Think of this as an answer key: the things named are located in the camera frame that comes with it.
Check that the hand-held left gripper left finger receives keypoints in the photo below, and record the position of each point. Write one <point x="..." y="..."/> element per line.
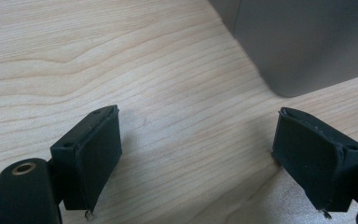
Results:
<point x="88" y="155"/>

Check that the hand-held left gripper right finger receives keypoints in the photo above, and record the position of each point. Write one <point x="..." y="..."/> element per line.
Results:
<point x="313" y="155"/>

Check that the grey metal box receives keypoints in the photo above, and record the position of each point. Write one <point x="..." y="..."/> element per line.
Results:
<point x="301" y="40"/>

